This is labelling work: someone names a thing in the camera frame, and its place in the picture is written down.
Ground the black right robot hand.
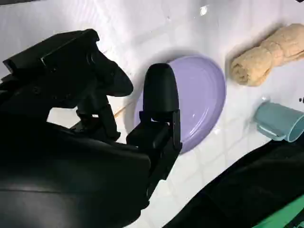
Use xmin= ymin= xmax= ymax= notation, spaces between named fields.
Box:
xmin=0 ymin=28 xmax=183 ymax=228

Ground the lilac plate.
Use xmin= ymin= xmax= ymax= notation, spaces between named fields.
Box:
xmin=133 ymin=55 xmax=227 ymax=156

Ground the black backdrop cloth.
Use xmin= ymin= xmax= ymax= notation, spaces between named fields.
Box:
xmin=163 ymin=140 xmax=304 ymax=228

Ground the pale green mug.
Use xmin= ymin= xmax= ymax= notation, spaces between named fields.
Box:
xmin=254 ymin=100 xmax=304 ymax=143

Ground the green cloth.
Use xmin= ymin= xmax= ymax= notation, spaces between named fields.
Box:
xmin=247 ymin=194 xmax=304 ymax=228

